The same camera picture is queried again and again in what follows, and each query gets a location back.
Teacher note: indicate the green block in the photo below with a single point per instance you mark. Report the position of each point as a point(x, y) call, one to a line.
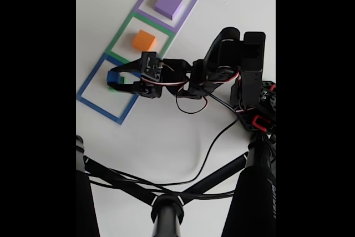
point(122, 79)

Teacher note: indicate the small blue block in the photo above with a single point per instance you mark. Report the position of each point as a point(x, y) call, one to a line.
point(113, 76)

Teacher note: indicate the orange block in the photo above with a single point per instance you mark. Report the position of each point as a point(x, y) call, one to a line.
point(142, 40)

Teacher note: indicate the large purple block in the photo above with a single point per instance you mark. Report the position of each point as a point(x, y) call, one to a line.
point(167, 2)

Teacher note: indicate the red clamp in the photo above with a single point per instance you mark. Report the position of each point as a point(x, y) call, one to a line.
point(258, 122)

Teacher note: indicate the black tripod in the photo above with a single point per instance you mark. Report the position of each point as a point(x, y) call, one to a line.
point(166, 214)

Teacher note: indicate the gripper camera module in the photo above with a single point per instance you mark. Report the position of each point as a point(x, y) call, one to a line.
point(151, 66)

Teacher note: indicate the green square frame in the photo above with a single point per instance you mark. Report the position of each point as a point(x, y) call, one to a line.
point(119, 37)

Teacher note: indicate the blue square frame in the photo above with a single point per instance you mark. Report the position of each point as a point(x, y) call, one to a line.
point(91, 80)

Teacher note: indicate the purple square frame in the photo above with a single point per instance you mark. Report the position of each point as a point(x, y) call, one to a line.
point(144, 1)

